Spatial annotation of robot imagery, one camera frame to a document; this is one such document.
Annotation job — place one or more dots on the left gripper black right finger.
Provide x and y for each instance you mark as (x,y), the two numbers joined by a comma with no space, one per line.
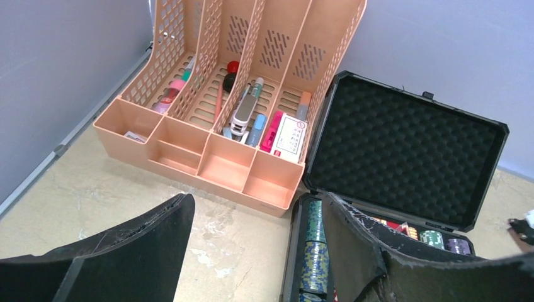
(372,262)

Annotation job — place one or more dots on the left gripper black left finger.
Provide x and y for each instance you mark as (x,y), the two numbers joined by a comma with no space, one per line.
(137,260)

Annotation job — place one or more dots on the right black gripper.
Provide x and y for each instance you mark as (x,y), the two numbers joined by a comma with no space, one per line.
(521,230)

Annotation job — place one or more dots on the red gold card deck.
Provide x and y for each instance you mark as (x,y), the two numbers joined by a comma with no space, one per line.
(404,228)

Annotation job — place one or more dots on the yellow blue chip stack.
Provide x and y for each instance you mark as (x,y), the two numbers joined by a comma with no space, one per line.
(315,270)

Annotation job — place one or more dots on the purple chip stack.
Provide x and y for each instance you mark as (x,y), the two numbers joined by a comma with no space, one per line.
(458,246)

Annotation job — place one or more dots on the green white chip stack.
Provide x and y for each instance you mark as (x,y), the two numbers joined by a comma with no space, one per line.
(432,238)

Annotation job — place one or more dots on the black poker chip case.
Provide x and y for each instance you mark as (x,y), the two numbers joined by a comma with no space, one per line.
(397,156)

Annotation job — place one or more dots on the white red small box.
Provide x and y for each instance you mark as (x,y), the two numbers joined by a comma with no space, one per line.
(289,138)

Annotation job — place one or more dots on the pink red bottle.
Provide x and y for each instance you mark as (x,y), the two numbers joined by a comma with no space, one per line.
(162,105)

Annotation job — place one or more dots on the pink highlighter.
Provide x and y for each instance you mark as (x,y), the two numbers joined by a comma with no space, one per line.
(271,132)

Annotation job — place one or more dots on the blue highlighter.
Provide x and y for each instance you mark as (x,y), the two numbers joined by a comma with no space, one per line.
(256,131)

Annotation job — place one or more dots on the orange grey marker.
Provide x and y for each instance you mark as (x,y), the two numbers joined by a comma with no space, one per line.
(303,106)

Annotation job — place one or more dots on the peach plastic desk organizer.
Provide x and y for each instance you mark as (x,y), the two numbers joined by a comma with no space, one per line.
(295,46)

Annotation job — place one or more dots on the silver stapler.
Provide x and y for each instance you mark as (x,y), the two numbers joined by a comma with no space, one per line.
(243,114)

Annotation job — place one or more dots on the green white glue stick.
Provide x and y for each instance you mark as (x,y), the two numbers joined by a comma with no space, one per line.
(257,87)

